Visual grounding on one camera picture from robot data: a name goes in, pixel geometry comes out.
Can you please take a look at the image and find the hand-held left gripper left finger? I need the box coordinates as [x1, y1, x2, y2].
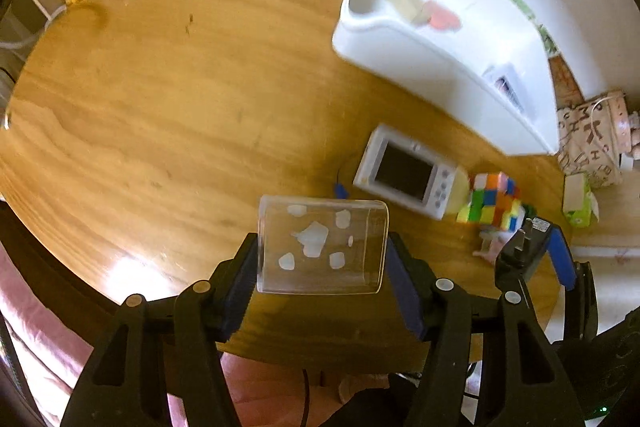
[60, 232, 260, 427]

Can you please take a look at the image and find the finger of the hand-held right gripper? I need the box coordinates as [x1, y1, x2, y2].
[547, 227, 598, 342]

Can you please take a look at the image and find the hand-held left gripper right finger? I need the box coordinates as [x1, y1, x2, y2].
[385, 232, 586, 427]

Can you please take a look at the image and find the black charger plug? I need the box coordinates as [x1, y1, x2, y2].
[494, 216, 553, 283]

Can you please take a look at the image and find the clear acrylic box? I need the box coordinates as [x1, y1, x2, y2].
[256, 194, 390, 295]

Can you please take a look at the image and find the colourful puzzle cube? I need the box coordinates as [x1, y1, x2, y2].
[456, 172, 525, 228]

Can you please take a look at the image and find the round gold tin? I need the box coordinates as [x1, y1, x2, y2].
[445, 169, 472, 214]

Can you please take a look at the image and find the small printed card package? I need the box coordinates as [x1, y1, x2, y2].
[482, 63, 526, 112]

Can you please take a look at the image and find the white plastic bin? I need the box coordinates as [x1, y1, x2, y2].
[332, 0, 561, 156]

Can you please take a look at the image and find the beige faceted block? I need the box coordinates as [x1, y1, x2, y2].
[387, 0, 426, 25]

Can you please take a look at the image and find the green tissue pack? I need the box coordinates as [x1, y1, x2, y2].
[562, 172, 601, 228]

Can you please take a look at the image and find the letter print fabric bag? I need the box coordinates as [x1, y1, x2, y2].
[555, 89, 640, 190]

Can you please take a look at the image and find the pink round box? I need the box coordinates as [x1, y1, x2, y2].
[597, 91, 638, 148]

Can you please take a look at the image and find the brown printed board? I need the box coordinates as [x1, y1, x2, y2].
[547, 54, 586, 105]

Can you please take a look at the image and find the pink cloth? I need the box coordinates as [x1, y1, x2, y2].
[0, 239, 241, 427]

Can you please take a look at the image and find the white digital camera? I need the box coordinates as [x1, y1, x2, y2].
[352, 123, 460, 221]

